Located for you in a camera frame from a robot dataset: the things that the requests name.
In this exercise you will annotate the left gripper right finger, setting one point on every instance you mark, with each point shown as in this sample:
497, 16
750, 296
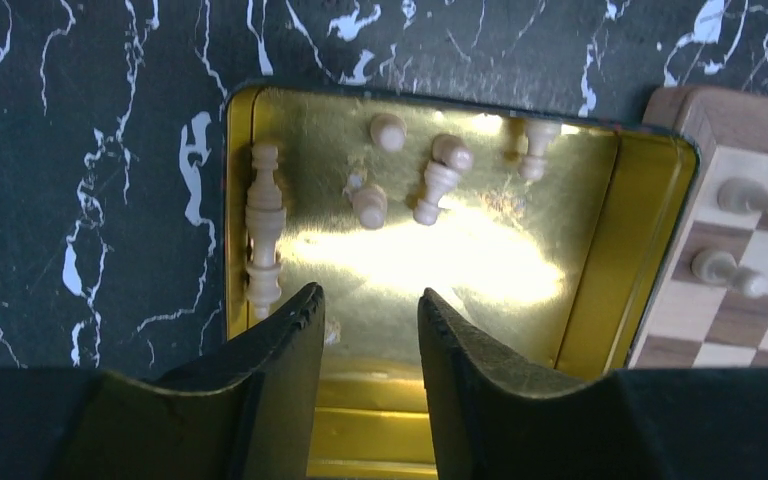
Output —
496, 415

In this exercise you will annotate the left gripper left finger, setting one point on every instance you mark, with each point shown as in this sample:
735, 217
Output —
244, 411

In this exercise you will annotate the white chess pawn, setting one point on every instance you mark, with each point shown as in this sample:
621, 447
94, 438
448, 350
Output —
719, 268

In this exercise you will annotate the white chess piece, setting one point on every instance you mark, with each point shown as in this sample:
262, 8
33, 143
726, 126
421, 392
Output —
265, 216
742, 196

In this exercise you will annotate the white chess piece in tray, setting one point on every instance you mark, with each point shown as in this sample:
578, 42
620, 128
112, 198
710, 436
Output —
265, 216

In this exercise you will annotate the wooden chess board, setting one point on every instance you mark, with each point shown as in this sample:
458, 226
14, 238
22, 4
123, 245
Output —
692, 324

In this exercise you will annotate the white bishop in tray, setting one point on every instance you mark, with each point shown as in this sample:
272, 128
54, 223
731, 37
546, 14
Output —
263, 288

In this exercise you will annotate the left gold tin tray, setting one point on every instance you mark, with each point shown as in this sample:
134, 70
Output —
561, 270

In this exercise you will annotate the white pawn in tray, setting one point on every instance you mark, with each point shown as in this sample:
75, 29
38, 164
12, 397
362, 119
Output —
389, 132
451, 158
540, 134
370, 205

